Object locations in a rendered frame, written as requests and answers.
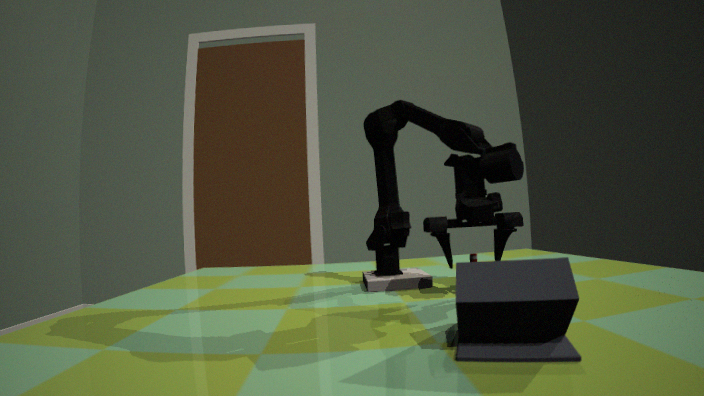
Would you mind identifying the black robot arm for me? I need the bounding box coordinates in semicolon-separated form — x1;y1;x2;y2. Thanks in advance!
364;100;524;276

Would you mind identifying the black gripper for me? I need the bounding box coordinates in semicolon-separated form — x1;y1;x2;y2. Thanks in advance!
423;184;524;269

